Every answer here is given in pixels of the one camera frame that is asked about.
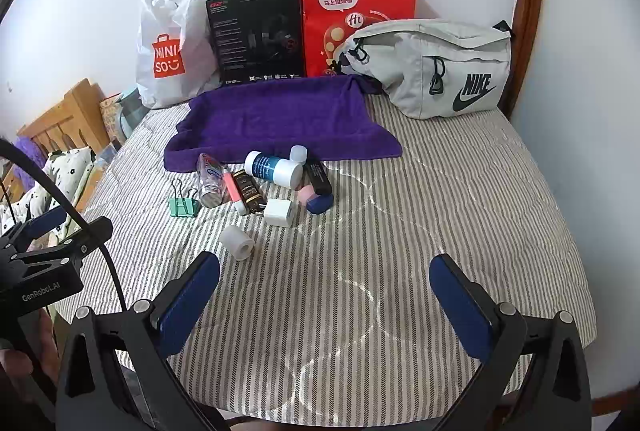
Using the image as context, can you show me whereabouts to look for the black cardboard box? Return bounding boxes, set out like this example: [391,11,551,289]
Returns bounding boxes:
[206,0,307,87]

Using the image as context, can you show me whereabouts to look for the white jar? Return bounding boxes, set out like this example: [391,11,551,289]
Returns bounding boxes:
[221,224,257,262]

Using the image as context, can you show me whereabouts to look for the purple plush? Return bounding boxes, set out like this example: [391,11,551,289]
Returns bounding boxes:
[15,136,48,168]

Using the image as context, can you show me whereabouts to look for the colourful printed box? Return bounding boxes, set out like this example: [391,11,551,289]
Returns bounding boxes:
[99,94,128,144]

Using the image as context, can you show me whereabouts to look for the wooden headboard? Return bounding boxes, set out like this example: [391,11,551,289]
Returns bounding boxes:
[17,78,113,162]

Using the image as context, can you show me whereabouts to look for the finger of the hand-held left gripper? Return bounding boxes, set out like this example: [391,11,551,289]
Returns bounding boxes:
[22,205,69,243]
[57,217,114,263]

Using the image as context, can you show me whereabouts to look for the black stick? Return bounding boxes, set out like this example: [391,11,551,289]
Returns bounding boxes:
[303,160,332,194]

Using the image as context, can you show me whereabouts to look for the blue and white bottle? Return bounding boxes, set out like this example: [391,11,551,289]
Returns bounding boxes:
[244,150,304,188]

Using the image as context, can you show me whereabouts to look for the black cable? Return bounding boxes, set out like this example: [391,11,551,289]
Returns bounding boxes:
[0,138,132,314]

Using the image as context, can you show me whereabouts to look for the striped bed quilt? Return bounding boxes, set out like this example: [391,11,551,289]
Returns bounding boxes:
[52,86,598,412]

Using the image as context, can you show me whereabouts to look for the person's left hand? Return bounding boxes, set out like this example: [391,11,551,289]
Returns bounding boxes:
[0,311,57,394]

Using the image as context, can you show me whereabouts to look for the purple towel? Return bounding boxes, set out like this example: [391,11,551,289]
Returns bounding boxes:
[163,75,403,173]

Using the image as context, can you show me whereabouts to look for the green binder clip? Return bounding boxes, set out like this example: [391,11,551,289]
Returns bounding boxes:
[167,180,202,219]

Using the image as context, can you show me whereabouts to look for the white charger plug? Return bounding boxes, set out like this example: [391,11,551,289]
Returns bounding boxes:
[263,198,296,228]

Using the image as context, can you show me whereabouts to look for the brown gold bottle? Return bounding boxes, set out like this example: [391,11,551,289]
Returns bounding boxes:
[231,168,267,212]

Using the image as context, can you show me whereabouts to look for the spotted white pillow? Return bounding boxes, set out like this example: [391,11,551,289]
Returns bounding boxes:
[0,146,96,232]

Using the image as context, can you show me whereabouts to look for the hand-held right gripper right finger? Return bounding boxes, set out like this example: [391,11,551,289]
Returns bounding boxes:
[429,252,593,431]

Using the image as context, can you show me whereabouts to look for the teal container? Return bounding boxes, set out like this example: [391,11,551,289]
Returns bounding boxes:
[120,88,151,132]

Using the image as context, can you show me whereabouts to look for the white plastic shopping bag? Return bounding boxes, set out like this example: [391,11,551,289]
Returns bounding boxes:
[136,0,221,109]

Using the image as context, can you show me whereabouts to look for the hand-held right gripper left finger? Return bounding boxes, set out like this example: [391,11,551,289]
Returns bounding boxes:
[55,251,231,431]

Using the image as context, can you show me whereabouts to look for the pink tube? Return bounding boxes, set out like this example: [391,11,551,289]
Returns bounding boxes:
[222,166,249,216]

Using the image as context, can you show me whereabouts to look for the clear plastic bottle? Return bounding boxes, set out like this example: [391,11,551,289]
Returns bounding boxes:
[198,152,228,208]

